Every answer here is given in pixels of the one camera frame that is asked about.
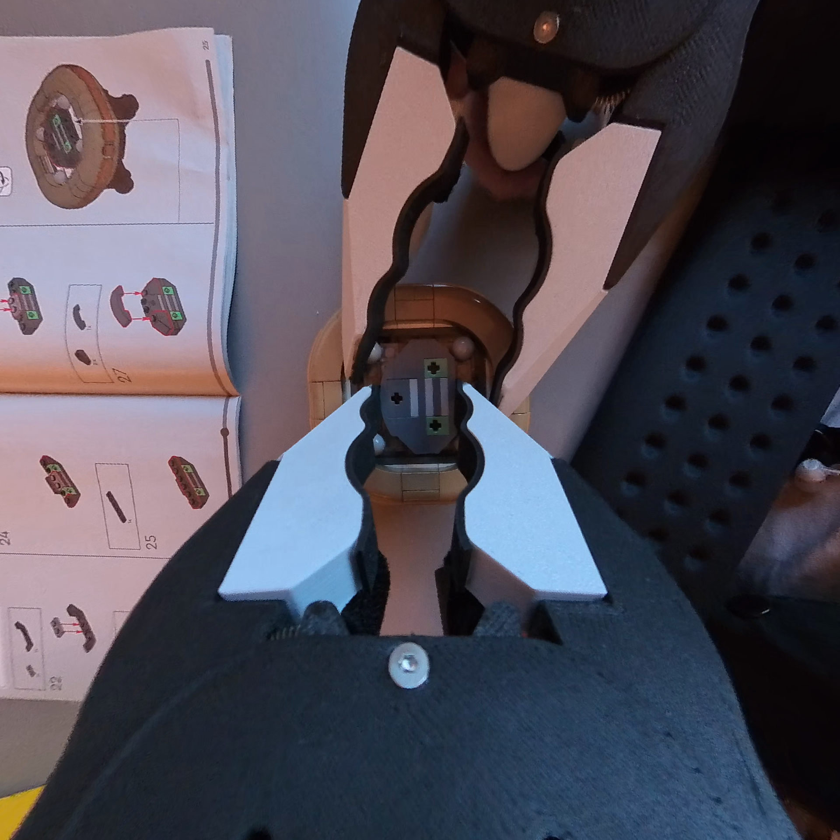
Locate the person in dark jacket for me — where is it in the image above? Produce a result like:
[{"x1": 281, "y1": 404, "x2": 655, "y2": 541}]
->
[{"x1": 735, "y1": 387, "x2": 840, "y2": 840}]

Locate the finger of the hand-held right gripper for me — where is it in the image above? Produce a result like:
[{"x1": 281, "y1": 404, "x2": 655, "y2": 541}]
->
[
  {"x1": 493, "y1": 122, "x2": 664, "y2": 427},
  {"x1": 340, "y1": 47, "x2": 472, "y2": 391}
]

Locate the open instruction booklet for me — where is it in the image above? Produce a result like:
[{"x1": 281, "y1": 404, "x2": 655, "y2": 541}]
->
[{"x1": 0, "y1": 26, "x2": 242, "y2": 700}]

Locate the yellow parts bin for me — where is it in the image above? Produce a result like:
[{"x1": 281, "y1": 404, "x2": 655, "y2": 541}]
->
[{"x1": 0, "y1": 786, "x2": 47, "y2": 840}]

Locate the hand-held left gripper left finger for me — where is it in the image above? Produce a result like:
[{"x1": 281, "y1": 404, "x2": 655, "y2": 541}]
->
[{"x1": 217, "y1": 385, "x2": 391, "y2": 634}]

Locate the black perforated chair part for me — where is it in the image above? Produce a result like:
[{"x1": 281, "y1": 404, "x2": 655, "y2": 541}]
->
[{"x1": 571, "y1": 184, "x2": 840, "y2": 592}]

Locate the tan brick-built pot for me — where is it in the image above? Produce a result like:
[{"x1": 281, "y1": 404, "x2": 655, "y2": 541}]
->
[{"x1": 308, "y1": 283, "x2": 532, "y2": 505}]

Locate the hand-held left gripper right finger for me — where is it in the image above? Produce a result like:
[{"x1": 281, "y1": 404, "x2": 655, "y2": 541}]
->
[{"x1": 434, "y1": 382, "x2": 609, "y2": 636}]

